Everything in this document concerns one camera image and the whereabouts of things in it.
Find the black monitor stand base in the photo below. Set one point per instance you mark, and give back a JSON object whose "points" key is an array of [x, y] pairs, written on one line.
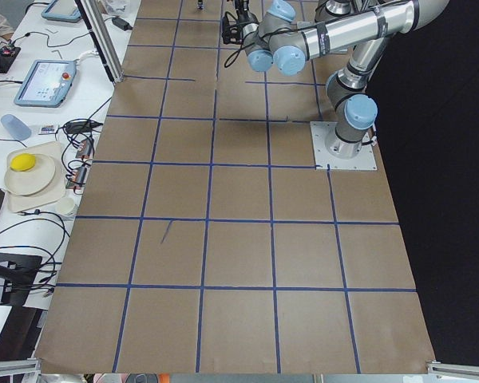
{"points": [[17, 275]]}

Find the beige plate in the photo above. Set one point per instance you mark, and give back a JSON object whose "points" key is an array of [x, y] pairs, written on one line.
{"points": [[32, 181]]}

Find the usb hub with cables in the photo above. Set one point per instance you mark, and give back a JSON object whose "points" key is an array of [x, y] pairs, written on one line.
{"points": [[85, 149]]}

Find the aluminium frame post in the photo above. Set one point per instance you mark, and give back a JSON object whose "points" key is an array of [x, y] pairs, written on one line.
{"points": [[95, 24]]}

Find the beige tray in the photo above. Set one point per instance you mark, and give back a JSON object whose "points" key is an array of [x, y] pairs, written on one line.
{"points": [[52, 192]]}

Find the white paper cup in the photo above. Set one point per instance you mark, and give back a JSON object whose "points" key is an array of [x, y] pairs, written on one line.
{"points": [[66, 208]]}

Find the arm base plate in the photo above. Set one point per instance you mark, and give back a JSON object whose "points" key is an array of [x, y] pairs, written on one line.
{"points": [[331, 153]]}

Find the yellow lemon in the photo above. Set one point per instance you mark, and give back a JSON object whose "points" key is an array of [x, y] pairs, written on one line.
{"points": [[23, 162]]}

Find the blue teach pendant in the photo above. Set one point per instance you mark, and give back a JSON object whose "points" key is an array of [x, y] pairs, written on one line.
{"points": [[47, 83], [62, 11]]}

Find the clear plastic cup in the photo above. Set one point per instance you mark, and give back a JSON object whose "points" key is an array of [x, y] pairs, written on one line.
{"points": [[16, 127]]}

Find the black power adapter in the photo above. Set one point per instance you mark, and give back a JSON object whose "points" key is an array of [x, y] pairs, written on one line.
{"points": [[121, 23]]}

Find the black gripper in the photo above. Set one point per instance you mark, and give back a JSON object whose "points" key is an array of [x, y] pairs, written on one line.
{"points": [[242, 6]]}

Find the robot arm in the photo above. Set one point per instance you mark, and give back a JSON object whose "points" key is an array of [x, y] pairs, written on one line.
{"points": [[325, 10], [366, 27]]}

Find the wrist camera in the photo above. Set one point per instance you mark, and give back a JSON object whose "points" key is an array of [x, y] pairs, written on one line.
{"points": [[230, 31]]}

